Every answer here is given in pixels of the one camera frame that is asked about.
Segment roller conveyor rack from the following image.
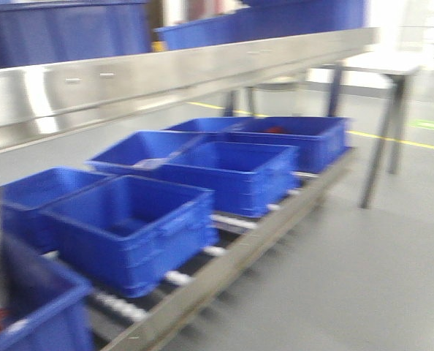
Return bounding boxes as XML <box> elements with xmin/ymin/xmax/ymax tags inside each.
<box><xmin>88</xmin><ymin>147</ymin><xmax>357</xmax><ymax>350</ymax></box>

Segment blue bin upper shelf centre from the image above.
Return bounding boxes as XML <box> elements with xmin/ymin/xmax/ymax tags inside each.
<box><xmin>155</xmin><ymin>0</ymin><xmax>366</xmax><ymax>50</ymax></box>

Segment long steel shelf beam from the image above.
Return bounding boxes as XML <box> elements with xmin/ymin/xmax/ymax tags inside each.
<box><xmin>0</xmin><ymin>28</ymin><xmax>378</xmax><ymax>154</ymax></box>

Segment dark blue bin upper shelf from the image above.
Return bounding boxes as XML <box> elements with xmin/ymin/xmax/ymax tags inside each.
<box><xmin>0</xmin><ymin>1</ymin><xmax>151</xmax><ymax>69</ymax></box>

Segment blue crate middle front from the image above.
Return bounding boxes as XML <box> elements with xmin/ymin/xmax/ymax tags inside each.
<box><xmin>158</xmin><ymin>142</ymin><xmax>300</xmax><ymax>218</ymax></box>

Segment blue crate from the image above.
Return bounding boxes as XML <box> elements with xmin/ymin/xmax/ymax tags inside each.
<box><xmin>0</xmin><ymin>167</ymin><xmax>112</xmax><ymax>254</ymax></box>
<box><xmin>158</xmin><ymin>142</ymin><xmax>300</xmax><ymax>218</ymax></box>
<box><xmin>226</xmin><ymin>116</ymin><xmax>348</xmax><ymax>173</ymax></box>
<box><xmin>162</xmin><ymin>116</ymin><xmax>254</xmax><ymax>133</ymax></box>
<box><xmin>85</xmin><ymin>130</ymin><xmax>206</xmax><ymax>176</ymax></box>
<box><xmin>42</xmin><ymin>176</ymin><xmax>218</xmax><ymax>298</ymax></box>

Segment blue crate far rear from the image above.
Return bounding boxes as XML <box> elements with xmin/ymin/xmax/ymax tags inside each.
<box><xmin>162</xmin><ymin>116</ymin><xmax>254</xmax><ymax>133</ymax></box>

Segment blue crate middle rear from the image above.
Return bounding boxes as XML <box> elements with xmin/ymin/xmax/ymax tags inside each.
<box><xmin>85</xmin><ymin>130</ymin><xmax>206</xmax><ymax>176</ymax></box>

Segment blue crate front centre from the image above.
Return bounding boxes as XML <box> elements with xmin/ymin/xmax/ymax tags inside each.
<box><xmin>42</xmin><ymin>176</ymin><xmax>218</xmax><ymax>298</ymax></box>

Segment blue crate far right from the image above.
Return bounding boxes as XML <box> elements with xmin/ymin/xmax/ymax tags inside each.
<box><xmin>226</xmin><ymin>116</ymin><xmax>348</xmax><ymax>173</ymax></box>

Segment blue crate left rear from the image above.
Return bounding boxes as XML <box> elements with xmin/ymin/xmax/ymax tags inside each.
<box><xmin>0</xmin><ymin>167</ymin><xmax>112</xmax><ymax>254</ymax></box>

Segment blue crate bottom left corner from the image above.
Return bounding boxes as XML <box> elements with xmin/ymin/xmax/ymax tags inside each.
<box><xmin>0</xmin><ymin>235</ymin><xmax>94</xmax><ymax>350</ymax></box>

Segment grey metal table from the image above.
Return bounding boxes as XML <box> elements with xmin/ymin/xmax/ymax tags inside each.
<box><xmin>222</xmin><ymin>50</ymin><xmax>422</xmax><ymax>210</ymax></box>

